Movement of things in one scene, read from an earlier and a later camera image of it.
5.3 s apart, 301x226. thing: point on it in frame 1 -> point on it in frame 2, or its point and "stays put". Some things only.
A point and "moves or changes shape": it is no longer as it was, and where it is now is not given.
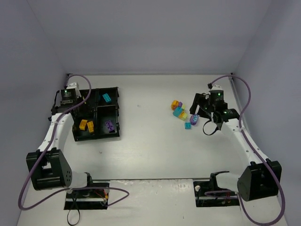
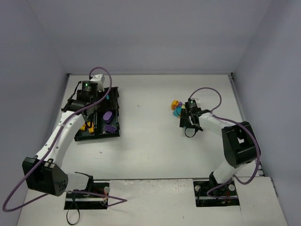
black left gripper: (66, 101) -> (94, 103)
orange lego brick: (91, 127) stays put
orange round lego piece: (174, 104) stays put
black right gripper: (201, 103) -> (184, 117)
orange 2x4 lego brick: (83, 124) stays put
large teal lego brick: (177, 111) stays put
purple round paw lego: (194, 119) moves or changes shape
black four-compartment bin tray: (99, 117) stays put
